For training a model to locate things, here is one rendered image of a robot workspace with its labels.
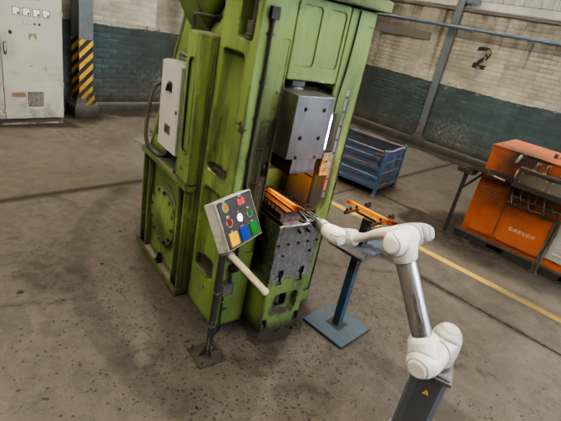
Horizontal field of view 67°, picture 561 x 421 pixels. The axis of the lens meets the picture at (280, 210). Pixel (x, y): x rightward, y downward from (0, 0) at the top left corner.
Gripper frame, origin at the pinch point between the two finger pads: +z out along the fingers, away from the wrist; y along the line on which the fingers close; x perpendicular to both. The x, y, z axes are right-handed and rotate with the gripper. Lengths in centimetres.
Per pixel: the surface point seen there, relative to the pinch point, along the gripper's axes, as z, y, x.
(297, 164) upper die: 5.5, -7.0, 31.0
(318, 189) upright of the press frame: 19.4, 29.9, 5.0
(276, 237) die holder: 0.4, -15.8, -18.4
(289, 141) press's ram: 6, -17, 47
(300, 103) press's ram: 6, -15, 70
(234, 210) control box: -9, -59, 12
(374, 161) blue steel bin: 199, 304, -52
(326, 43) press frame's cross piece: 21, 8, 105
